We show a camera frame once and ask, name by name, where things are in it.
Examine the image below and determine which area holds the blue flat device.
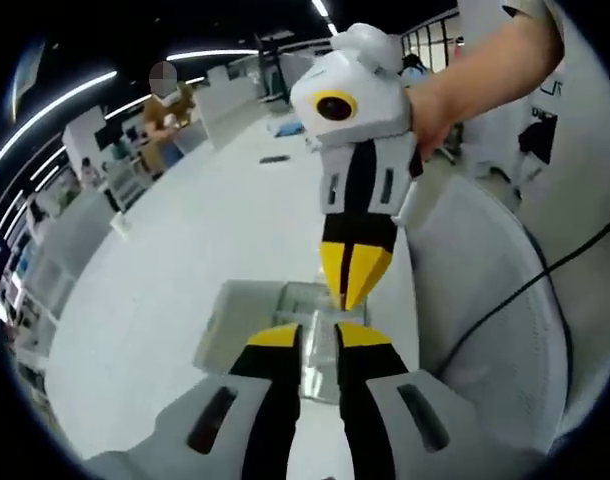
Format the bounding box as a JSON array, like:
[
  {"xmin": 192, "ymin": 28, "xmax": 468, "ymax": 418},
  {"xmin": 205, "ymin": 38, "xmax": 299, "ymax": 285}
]
[{"xmin": 268, "ymin": 121, "xmax": 307, "ymax": 140}]

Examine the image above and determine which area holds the person's right hand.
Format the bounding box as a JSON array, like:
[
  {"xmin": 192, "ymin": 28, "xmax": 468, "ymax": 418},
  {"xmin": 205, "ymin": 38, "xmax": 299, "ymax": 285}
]
[{"xmin": 408, "ymin": 78, "xmax": 465, "ymax": 162}]

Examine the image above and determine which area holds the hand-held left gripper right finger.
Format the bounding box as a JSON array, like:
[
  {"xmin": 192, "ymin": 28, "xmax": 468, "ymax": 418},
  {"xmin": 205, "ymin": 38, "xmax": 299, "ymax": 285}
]
[{"xmin": 333, "ymin": 322, "xmax": 537, "ymax": 480}]

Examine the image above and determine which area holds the grey mesh office chair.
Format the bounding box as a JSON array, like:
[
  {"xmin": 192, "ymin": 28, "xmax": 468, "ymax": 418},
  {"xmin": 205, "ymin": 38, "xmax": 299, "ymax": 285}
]
[{"xmin": 403, "ymin": 169, "xmax": 572, "ymax": 449}]

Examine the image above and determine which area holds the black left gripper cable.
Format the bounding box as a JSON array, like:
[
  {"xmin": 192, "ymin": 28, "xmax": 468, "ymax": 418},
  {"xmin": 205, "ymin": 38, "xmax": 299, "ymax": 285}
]
[{"xmin": 433, "ymin": 208, "xmax": 610, "ymax": 377}]

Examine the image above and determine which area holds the clear plastic divider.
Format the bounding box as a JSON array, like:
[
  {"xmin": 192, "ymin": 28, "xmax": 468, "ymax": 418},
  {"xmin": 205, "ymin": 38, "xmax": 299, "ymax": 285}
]
[{"xmin": 302, "ymin": 304, "xmax": 347, "ymax": 399}]

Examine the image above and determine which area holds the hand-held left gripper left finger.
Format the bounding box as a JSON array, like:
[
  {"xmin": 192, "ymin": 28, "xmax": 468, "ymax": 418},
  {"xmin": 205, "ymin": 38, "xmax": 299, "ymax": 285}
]
[{"xmin": 83, "ymin": 322, "xmax": 304, "ymax": 480}]

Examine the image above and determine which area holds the grey transparent guide fixture box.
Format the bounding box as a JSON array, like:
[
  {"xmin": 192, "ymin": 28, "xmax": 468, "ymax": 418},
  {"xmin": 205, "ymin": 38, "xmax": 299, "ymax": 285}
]
[{"xmin": 191, "ymin": 278, "xmax": 375, "ymax": 402}]

